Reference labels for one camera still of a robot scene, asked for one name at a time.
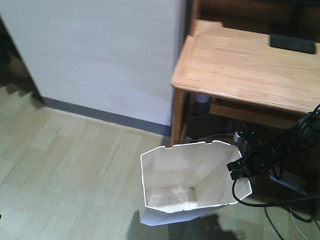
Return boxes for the black computer monitor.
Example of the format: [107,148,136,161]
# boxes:
[269,0,320,55]

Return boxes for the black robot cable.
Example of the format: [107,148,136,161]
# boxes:
[231,174,320,208]

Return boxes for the wooden desk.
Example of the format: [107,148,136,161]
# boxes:
[171,0,320,145]

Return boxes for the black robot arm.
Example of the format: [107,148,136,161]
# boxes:
[226,108,320,180]

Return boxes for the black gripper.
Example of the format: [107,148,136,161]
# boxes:
[226,142,278,181]

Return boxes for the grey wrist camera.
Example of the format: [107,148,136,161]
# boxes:
[233,131,256,143]

